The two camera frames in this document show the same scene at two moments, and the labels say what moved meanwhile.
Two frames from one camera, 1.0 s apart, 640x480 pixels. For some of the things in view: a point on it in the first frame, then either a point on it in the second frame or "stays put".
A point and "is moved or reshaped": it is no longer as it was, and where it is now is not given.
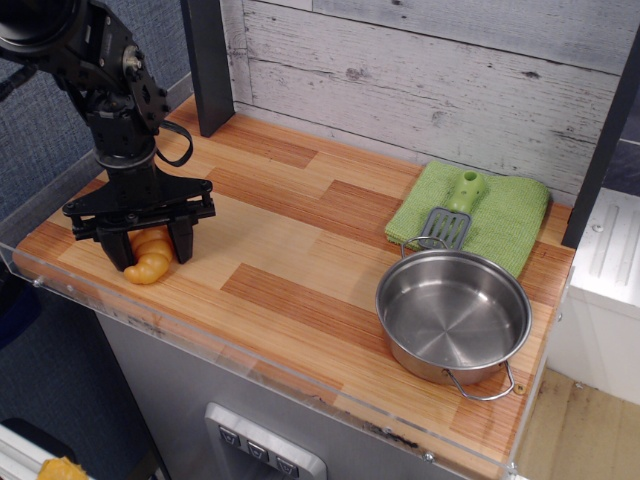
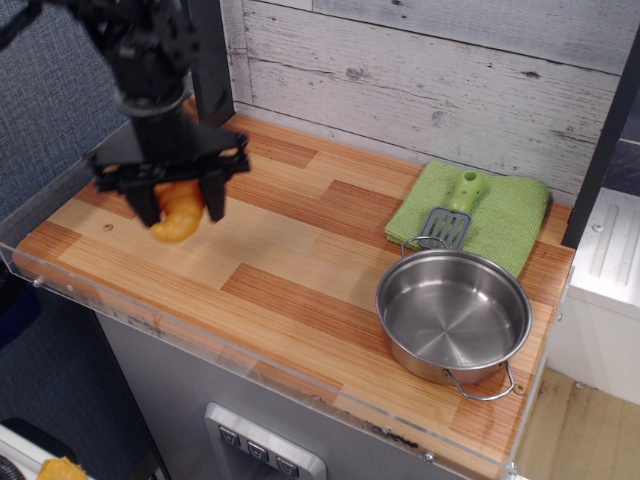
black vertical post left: x=207 y=51 stays put
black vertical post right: x=597 y=172 stays put
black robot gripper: x=139 y=196 → x=163 y=146
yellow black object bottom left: x=28 y=453 stays put
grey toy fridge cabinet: x=174 y=385 stays put
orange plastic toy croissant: x=153 y=253 is moved or reshaped
